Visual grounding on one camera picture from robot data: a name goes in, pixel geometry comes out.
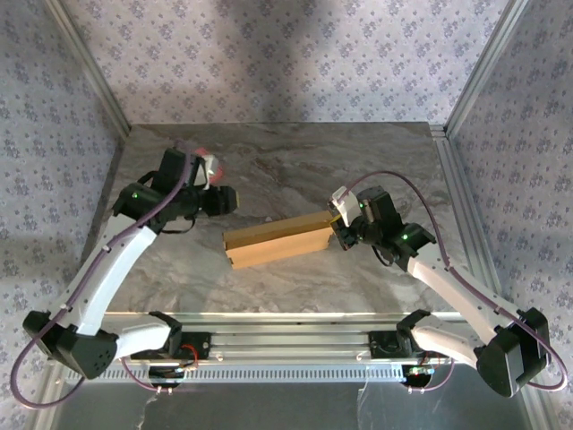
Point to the brown cardboard box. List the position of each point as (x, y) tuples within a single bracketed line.
[(277, 246)]

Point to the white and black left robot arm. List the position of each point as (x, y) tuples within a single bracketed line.
[(103, 282)]

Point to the pink flat box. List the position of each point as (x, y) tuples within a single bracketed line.
[(218, 175)]

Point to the small green circuit board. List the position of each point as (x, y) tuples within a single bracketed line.
[(421, 371)]

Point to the grey metal sheet panel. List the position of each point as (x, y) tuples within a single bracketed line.
[(286, 407)]

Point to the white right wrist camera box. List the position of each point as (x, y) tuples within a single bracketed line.
[(344, 203)]

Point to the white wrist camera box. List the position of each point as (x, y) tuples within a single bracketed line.
[(209, 172), (344, 203)]

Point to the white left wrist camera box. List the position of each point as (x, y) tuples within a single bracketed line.
[(209, 172)]

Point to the aluminium side rail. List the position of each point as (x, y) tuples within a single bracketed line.
[(447, 154)]

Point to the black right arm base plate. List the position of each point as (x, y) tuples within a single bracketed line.
[(380, 347)]

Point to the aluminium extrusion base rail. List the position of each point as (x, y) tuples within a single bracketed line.
[(286, 342)]

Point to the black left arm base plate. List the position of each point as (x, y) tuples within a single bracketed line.
[(201, 349)]

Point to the aluminium frame post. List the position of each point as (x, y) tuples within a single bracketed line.
[(96, 76), (484, 67)]

